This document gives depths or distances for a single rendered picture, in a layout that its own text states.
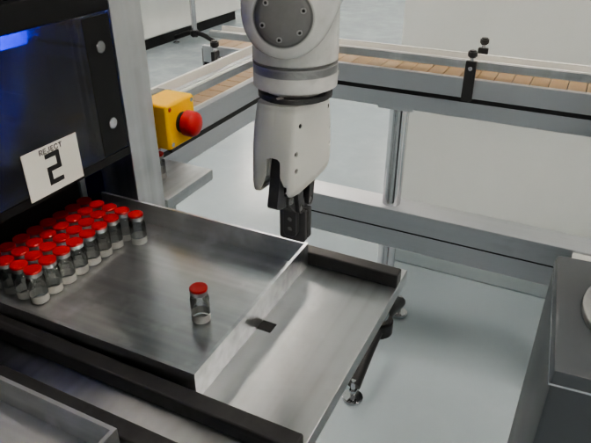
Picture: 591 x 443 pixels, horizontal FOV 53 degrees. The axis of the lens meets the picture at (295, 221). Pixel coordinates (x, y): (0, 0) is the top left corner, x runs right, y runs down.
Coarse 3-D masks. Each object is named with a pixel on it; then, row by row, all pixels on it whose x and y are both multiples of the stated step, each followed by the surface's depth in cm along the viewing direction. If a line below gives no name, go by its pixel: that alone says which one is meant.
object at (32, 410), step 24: (0, 384) 56; (0, 408) 56; (24, 408) 56; (48, 408) 53; (72, 408) 52; (0, 432) 54; (24, 432) 54; (48, 432) 54; (72, 432) 53; (96, 432) 51
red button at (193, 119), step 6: (186, 114) 89; (192, 114) 89; (198, 114) 90; (180, 120) 90; (186, 120) 89; (192, 120) 89; (198, 120) 90; (180, 126) 90; (186, 126) 89; (192, 126) 90; (198, 126) 91; (186, 132) 90; (192, 132) 90; (198, 132) 91
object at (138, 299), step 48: (192, 240) 83; (240, 240) 80; (288, 240) 77; (96, 288) 73; (144, 288) 73; (240, 288) 73; (288, 288) 73; (96, 336) 60; (144, 336) 65; (192, 336) 65; (240, 336) 63; (192, 384) 57
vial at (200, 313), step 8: (192, 296) 65; (200, 296) 65; (208, 296) 66; (192, 304) 66; (200, 304) 65; (208, 304) 66; (192, 312) 67; (200, 312) 66; (208, 312) 67; (192, 320) 67; (200, 320) 67; (208, 320) 67
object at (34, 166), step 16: (48, 144) 70; (64, 144) 72; (32, 160) 68; (48, 160) 70; (64, 160) 72; (80, 160) 75; (32, 176) 69; (48, 176) 71; (64, 176) 73; (80, 176) 75; (32, 192) 69; (48, 192) 71
